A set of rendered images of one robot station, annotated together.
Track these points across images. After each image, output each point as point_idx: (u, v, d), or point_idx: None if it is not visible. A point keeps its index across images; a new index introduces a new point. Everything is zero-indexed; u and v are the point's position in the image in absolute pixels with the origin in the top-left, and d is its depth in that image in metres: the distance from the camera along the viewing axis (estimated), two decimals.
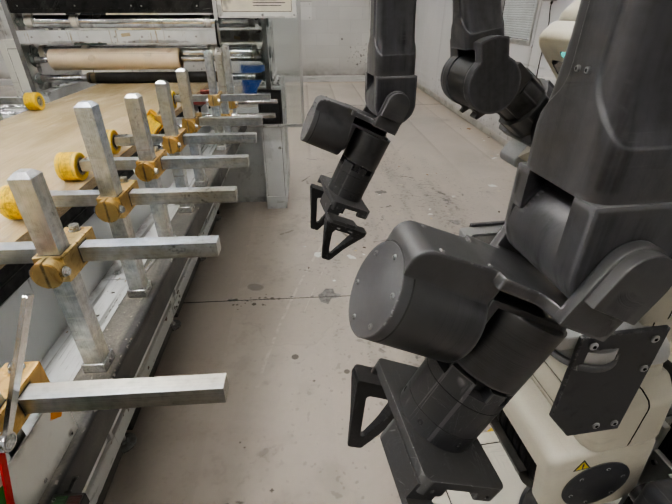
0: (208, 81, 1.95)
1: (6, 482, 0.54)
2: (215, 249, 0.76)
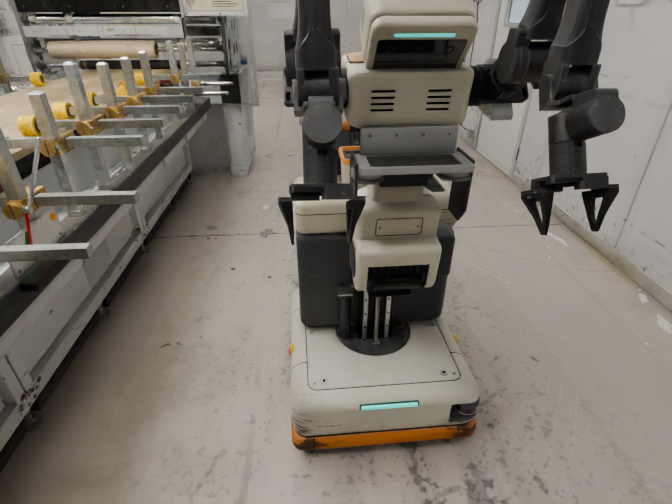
0: (170, 63, 2.57)
1: (28, 230, 1.16)
2: (140, 141, 1.38)
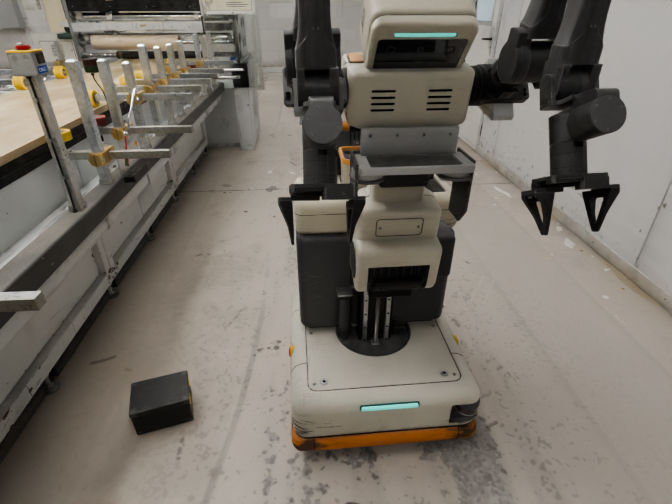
0: (195, 52, 3.26)
1: (126, 147, 1.85)
2: (190, 96, 2.07)
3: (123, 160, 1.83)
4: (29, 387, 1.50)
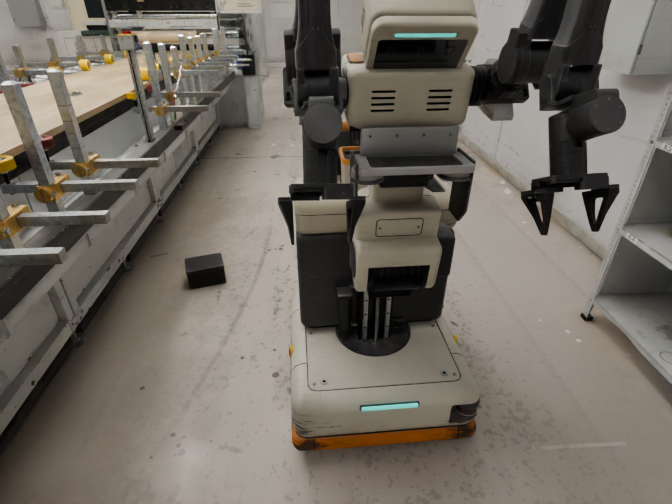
0: (213, 43, 4.03)
1: (175, 106, 2.62)
2: (218, 72, 2.84)
3: (173, 115, 2.60)
4: (118, 258, 2.27)
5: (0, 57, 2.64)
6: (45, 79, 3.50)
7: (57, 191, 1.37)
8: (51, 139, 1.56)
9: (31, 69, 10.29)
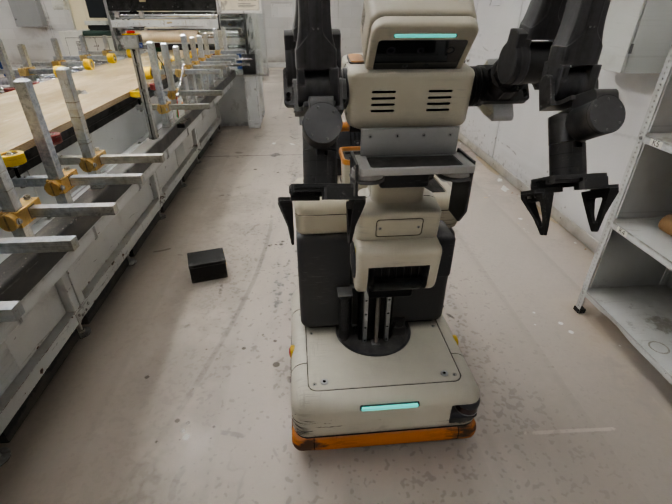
0: (215, 43, 4.09)
1: (177, 104, 2.67)
2: (219, 71, 2.89)
3: (175, 113, 2.65)
4: (122, 253, 2.32)
5: (6, 56, 2.69)
6: (49, 78, 3.55)
7: (66, 185, 1.42)
8: (59, 135, 1.61)
9: None
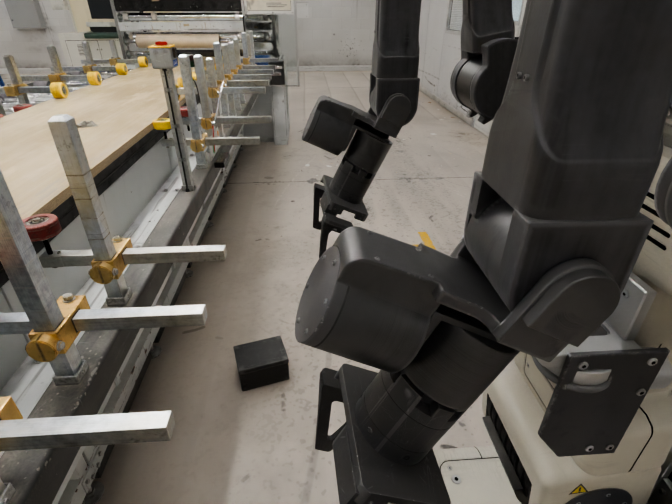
0: (243, 50, 3.43)
1: (213, 135, 2.02)
2: (264, 90, 2.24)
3: (212, 147, 2.00)
4: (145, 348, 1.67)
5: None
6: (45, 94, 2.90)
7: (67, 335, 0.77)
8: (55, 222, 0.96)
9: (30, 73, 9.70)
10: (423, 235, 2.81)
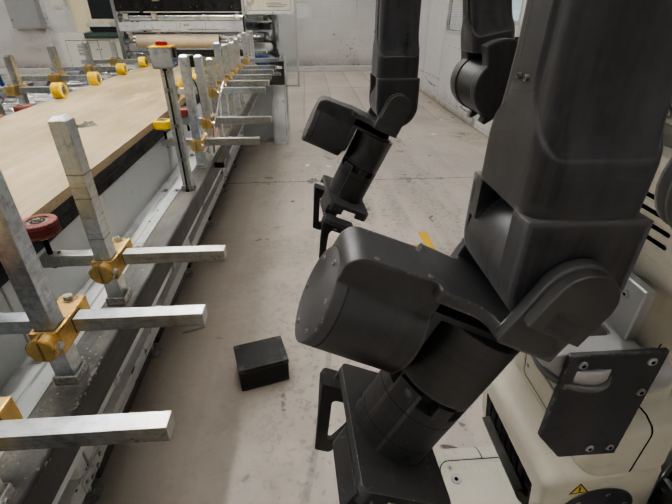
0: (243, 50, 3.43)
1: (213, 135, 2.02)
2: (264, 90, 2.24)
3: (212, 147, 2.00)
4: (145, 348, 1.67)
5: None
6: (45, 94, 2.90)
7: (67, 335, 0.77)
8: (55, 222, 0.96)
9: (30, 73, 9.70)
10: (423, 235, 2.81)
